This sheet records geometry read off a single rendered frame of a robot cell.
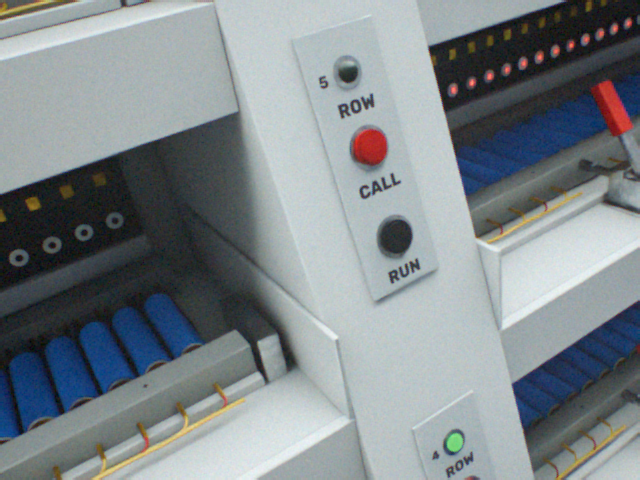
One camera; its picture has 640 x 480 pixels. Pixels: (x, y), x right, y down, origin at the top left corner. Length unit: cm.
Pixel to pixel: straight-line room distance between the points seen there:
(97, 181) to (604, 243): 32
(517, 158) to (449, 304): 20
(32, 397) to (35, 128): 16
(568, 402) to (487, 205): 19
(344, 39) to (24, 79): 13
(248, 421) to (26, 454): 10
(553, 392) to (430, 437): 24
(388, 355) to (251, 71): 15
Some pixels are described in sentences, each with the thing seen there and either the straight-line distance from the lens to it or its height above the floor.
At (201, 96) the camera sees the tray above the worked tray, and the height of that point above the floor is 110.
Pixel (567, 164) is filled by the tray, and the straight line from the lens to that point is 47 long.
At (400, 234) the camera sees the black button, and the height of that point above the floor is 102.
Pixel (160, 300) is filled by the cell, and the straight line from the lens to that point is 39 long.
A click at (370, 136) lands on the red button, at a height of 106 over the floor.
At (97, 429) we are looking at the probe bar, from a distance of 31.
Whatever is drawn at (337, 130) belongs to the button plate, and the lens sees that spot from 27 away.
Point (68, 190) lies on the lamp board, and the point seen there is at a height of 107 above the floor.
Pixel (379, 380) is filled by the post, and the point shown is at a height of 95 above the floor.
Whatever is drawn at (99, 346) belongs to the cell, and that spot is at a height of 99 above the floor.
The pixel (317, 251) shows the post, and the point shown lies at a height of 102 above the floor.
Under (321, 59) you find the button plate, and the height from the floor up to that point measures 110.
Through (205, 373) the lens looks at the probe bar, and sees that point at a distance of 32.
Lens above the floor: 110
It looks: 16 degrees down
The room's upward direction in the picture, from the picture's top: 18 degrees counter-clockwise
